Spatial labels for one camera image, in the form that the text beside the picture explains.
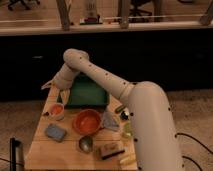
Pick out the grey folded cloth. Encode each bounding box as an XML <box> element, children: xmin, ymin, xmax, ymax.
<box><xmin>101</xmin><ymin>111</ymin><xmax>119</xmax><ymax>131</ymax></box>

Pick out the black and white small object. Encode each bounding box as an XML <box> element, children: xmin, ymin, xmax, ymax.
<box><xmin>120</xmin><ymin>111</ymin><xmax>129</xmax><ymax>121</ymax></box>

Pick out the green cup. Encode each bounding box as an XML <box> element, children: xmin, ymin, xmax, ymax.
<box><xmin>122</xmin><ymin>123</ymin><xmax>133</xmax><ymax>138</ymax></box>

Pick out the white paper cup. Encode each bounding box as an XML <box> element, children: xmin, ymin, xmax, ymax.
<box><xmin>48</xmin><ymin>103</ymin><xmax>64</xmax><ymax>121</ymax></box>

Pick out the small metal bowl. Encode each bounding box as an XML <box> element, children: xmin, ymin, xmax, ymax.
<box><xmin>79</xmin><ymin>136</ymin><xmax>93</xmax><ymax>153</ymax></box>

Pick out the wooden brush block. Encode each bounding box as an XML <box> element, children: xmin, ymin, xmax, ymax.
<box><xmin>99</xmin><ymin>143</ymin><xmax>125</xmax><ymax>160</ymax></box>

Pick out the red apple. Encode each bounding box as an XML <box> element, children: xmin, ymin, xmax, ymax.
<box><xmin>50</xmin><ymin>105</ymin><xmax>63</xmax><ymax>115</ymax></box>

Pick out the green cucumber toy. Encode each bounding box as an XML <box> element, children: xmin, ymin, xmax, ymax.
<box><xmin>115</xmin><ymin>105</ymin><xmax>126</xmax><ymax>114</ymax></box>

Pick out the blue sponge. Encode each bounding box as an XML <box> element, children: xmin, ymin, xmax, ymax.
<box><xmin>45</xmin><ymin>124</ymin><xmax>66</xmax><ymax>142</ymax></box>

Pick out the orange bowl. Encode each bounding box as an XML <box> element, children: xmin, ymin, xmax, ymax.
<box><xmin>72</xmin><ymin>109</ymin><xmax>101</xmax><ymax>135</ymax></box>

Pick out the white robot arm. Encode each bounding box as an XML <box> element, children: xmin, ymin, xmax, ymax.
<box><xmin>51</xmin><ymin>48</ymin><xmax>185</xmax><ymax>171</ymax></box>

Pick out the green plastic tray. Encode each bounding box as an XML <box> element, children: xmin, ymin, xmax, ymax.
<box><xmin>65</xmin><ymin>74</ymin><xmax>109</xmax><ymax>109</ymax></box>

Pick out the black stand post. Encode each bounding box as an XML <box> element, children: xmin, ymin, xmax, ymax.
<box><xmin>10</xmin><ymin>138</ymin><xmax>21</xmax><ymax>171</ymax></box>

